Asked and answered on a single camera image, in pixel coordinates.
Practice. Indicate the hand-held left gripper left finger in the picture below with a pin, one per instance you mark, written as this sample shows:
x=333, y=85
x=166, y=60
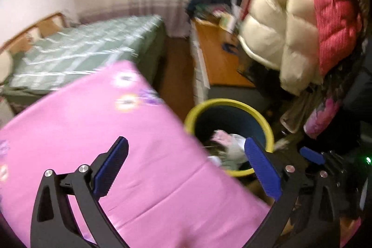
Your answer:
x=112, y=163

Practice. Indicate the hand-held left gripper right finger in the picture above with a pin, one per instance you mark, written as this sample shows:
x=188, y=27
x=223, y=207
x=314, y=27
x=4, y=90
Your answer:
x=261, y=169

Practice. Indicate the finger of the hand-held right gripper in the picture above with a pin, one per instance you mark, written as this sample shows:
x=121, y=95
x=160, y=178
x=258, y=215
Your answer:
x=312, y=155

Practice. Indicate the yellow rimmed dark trash bin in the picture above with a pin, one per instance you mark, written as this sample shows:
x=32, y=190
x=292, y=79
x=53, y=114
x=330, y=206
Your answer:
x=226, y=123

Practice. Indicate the pink floral garment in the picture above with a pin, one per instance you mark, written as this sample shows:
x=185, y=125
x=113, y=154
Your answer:
x=322, y=117

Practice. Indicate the beige bag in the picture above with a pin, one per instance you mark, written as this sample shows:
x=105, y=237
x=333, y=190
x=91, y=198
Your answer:
x=296, y=117

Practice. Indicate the pink floral tablecloth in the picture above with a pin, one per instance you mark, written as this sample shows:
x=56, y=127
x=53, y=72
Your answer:
x=87, y=126

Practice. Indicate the wooden low cabinet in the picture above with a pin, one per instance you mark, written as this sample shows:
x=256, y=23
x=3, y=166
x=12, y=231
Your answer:
x=218, y=62

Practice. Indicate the bed with green plaid duvet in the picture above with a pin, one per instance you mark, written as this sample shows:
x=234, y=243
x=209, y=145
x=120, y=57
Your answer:
x=87, y=44

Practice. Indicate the small blue object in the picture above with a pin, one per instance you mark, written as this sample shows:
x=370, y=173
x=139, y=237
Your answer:
x=229, y=48

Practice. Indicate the cream white down jacket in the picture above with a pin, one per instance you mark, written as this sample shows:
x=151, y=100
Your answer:
x=279, y=33

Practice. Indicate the white green box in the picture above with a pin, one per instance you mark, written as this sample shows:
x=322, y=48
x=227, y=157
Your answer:
x=228, y=23

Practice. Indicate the brown pillow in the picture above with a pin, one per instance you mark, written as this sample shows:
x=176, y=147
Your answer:
x=20, y=43
x=48, y=27

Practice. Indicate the red dotted down jacket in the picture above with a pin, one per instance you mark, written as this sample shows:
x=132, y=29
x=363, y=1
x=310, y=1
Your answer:
x=331, y=4

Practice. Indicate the wooden headboard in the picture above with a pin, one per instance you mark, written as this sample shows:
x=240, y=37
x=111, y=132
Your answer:
x=49, y=18

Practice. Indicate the mixed clothes pile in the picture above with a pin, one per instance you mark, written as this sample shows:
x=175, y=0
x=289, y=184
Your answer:
x=206, y=4

